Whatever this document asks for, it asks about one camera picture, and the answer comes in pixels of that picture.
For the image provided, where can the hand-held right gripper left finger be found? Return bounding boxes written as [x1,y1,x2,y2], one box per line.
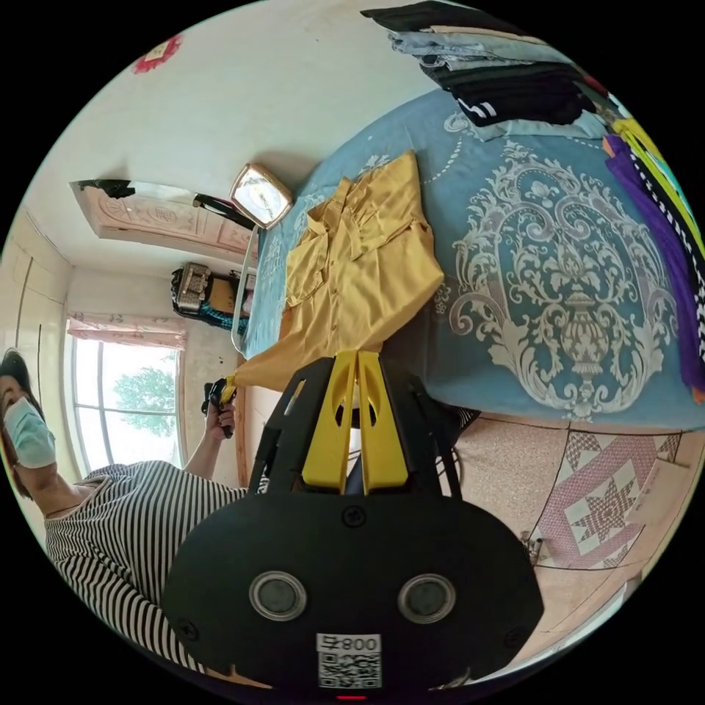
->
[301,352,358,492]

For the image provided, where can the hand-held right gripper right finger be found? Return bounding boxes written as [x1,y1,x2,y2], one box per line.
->
[357,350,411,496]

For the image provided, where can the yellow short sleeve shirt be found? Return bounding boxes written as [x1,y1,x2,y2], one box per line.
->
[236,151,446,393]

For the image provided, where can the person's left forearm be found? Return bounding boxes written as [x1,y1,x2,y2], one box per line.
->
[182,422,232,488]

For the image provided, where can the person's left hand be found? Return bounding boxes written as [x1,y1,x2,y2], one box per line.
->
[206,405,237,441]

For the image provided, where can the window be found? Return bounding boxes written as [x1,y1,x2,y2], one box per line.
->
[65,334,186,476]

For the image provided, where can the shelf with bags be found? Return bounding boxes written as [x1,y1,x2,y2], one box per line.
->
[169,261,256,333]

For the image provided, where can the pink curtain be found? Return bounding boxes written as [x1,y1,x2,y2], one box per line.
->
[65,312,189,351]

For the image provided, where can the person's body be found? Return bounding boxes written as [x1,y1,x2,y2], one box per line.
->
[0,349,272,679]

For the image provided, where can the pink panelled door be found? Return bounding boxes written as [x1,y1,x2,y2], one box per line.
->
[69,178,260,261]

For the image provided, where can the patchwork floor mat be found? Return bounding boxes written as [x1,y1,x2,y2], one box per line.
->
[537,429,685,571]

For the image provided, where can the bed with blue printed sheet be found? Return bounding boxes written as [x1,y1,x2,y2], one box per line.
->
[231,87,705,434]

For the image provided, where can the pile of clothes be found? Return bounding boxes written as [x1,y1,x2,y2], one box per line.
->
[361,0,613,143]
[601,114,705,404]

